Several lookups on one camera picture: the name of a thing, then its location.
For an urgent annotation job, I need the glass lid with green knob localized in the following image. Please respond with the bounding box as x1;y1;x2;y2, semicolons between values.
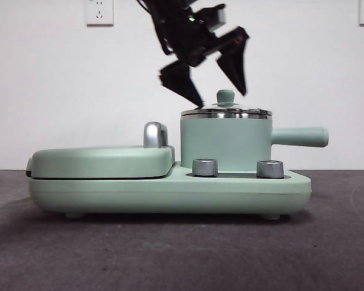
180;89;273;119

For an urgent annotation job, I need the mint green steamer pot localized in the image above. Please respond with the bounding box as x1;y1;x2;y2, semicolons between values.
180;114;329;170

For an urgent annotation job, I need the silver control knob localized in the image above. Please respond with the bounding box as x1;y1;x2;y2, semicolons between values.
192;158;218;176
256;159;285;179

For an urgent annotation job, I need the mint green grill cover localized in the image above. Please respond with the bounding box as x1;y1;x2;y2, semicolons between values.
26;144;177;180

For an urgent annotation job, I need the mint green breakfast machine base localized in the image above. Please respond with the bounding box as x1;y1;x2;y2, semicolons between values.
29;162;312;219

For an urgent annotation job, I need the chrome grill cover handle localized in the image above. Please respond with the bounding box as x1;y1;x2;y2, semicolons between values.
143;121;170;149

